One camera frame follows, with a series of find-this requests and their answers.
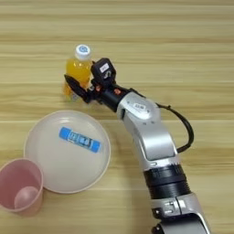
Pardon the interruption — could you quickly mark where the pink plastic cup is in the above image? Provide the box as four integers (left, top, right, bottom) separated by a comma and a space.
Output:
0, 157, 46, 218

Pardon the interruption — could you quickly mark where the beige round plate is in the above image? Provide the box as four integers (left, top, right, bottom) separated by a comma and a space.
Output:
23, 110, 112, 195

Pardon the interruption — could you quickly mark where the orange juice bottle white cap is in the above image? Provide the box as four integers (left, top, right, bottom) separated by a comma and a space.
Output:
62, 44, 93, 101

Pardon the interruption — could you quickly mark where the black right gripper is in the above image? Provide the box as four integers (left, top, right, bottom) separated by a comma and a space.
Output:
63, 73, 133, 113

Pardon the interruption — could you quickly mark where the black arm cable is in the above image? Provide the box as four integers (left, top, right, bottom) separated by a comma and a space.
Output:
156, 102, 196, 154

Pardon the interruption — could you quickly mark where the blue tube white print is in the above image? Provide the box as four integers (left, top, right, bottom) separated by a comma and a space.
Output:
58, 126, 101, 154

